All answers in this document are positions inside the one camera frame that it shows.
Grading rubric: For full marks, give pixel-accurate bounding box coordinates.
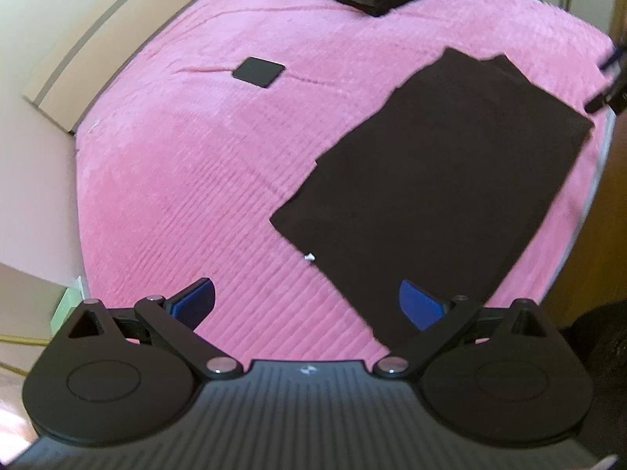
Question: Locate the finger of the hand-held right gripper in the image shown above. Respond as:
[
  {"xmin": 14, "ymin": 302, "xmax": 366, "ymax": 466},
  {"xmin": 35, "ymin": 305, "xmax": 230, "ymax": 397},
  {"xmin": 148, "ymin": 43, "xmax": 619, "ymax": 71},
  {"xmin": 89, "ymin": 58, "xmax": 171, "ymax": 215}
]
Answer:
[
  {"xmin": 598, "ymin": 44, "xmax": 627, "ymax": 74},
  {"xmin": 585, "ymin": 77, "xmax": 627, "ymax": 114}
]

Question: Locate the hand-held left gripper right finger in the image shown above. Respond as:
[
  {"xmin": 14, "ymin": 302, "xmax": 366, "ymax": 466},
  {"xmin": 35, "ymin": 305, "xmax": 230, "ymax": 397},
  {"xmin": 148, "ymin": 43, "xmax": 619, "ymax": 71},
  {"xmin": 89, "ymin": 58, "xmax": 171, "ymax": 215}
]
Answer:
[{"xmin": 376, "ymin": 280, "xmax": 550, "ymax": 379}]

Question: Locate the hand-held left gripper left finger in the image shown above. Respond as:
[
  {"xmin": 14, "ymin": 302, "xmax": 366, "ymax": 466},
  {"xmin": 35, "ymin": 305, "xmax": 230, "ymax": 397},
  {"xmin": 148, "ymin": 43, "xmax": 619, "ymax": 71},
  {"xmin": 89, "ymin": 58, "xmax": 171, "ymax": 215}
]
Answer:
[{"xmin": 69, "ymin": 278, "xmax": 241, "ymax": 381}]

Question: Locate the dark brown shirt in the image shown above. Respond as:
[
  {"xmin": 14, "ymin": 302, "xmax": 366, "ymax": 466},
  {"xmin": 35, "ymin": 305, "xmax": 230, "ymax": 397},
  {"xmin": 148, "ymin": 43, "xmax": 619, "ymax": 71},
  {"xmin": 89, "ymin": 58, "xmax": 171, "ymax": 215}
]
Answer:
[{"xmin": 270, "ymin": 47, "xmax": 596, "ymax": 353}]

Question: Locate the pink ribbed blanket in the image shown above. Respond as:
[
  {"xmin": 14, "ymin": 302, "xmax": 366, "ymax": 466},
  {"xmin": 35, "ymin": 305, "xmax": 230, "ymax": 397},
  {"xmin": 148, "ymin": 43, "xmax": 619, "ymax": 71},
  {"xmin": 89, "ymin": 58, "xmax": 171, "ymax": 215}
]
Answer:
[{"xmin": 73, "ymin": 0, "xmax": 617, "ymax": 356}]

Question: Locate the pale green box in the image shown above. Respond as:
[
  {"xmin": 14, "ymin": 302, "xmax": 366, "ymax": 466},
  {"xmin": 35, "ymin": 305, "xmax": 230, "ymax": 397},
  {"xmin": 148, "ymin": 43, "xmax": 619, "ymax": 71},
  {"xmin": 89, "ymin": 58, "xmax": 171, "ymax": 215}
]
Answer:
[{"xmin": 49, "ymin": 277, "xmax": 90, "ymax": 341}]

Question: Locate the wooden cabinet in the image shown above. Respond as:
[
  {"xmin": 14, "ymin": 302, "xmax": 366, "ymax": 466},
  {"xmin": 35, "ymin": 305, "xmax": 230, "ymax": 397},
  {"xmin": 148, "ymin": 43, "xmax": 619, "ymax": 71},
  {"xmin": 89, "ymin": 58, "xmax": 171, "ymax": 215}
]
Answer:
[{"xmin": 541, "ymin": 0, "xmax": 627, "ymax": 338}]

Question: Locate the dark cloth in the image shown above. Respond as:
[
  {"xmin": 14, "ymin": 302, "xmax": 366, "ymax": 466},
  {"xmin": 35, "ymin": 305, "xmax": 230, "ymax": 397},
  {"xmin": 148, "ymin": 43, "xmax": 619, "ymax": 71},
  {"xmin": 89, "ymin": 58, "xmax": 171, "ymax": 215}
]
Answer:
[{"xmin": 558, "ymin": 304, "xmax": 627, "ymax": 383}]

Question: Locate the black square pad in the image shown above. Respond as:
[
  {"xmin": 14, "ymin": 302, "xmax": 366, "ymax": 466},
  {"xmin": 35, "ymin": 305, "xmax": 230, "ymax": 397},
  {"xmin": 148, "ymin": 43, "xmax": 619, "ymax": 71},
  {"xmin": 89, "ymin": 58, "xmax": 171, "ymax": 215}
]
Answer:
[{"xmin": 232, "ymin": 57, "xmax": 286, "ymax": 90}]

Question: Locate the beige bed headboard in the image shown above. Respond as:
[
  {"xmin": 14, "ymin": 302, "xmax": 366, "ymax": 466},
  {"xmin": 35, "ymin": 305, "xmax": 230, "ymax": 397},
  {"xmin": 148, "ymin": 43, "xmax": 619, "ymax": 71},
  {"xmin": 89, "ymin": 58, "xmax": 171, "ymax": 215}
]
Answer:
[{"xmin": 22, "ymin": 0, "xmax": 253, "ymax": 136}]

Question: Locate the yellow cable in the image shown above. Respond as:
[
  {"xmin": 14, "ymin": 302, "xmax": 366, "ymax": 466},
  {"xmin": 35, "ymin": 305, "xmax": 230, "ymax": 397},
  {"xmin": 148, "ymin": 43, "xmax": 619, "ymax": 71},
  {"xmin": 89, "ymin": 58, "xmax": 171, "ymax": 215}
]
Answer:
[{"xmin": 0, "ymin": 334, "xmax": 52, "ymax": 346}]

